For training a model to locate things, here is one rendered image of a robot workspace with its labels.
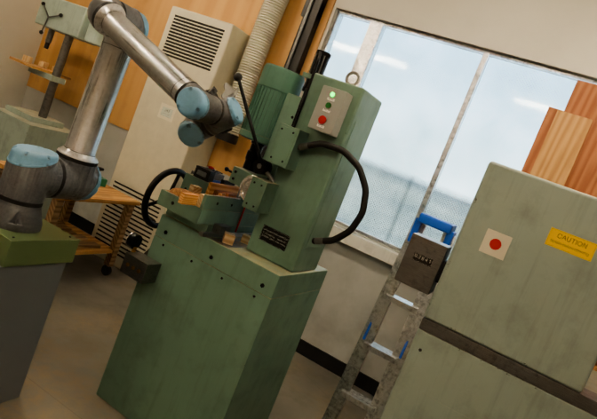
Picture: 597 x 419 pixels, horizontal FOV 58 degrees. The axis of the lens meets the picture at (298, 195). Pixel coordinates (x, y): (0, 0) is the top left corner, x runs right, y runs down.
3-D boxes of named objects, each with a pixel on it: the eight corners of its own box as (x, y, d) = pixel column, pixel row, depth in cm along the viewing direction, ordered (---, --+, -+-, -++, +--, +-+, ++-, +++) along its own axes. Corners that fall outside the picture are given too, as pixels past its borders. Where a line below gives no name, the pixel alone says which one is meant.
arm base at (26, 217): (13, 235, 175) (23, 207, 174) (-33, 213, 178) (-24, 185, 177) (51, 231, 193) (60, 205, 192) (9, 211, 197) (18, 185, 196)
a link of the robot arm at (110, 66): (30, 188, 197) (100, -8, 190) (69, 193, 212) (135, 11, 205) (57, 204, 190) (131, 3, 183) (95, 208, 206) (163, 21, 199)
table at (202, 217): (224, 203, 265) (228, 192, 264) (274, 227, 252) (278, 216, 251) (138, 193, 210) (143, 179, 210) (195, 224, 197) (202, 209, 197)
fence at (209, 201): (275, 215, 252) (280, 203, 251) (278, 216, 251) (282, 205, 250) (199, 207, 198) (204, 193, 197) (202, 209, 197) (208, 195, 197)
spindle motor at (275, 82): (252, 138, 233) (278, 71, 230) (285, 153, 225) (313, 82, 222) (230, 131, 217) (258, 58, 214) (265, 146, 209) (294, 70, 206)
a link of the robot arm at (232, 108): (230, 117, 164) (198, 132, 168) (250, 125, 174) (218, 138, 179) (223, 90, 166) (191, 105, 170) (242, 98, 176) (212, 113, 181)
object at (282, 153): (275, 162, 204) (290, 126, 203) (295, 171, 200) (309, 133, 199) (264, 160, 197) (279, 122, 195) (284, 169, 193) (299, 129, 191)
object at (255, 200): (253, 207, 207) (264, 178, 206) (267, 214, 204) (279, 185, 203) (240, 206, 198) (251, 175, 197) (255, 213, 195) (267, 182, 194)
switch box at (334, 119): (314, 129, 198) (330, 88, 197) (337, 138, 194) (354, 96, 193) (306, 126, 193) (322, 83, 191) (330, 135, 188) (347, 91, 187)
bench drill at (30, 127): (13, 198, 431) (77, 9, 416) (65, 228, 407) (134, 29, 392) (-46, 194, 387) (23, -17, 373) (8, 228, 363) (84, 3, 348)
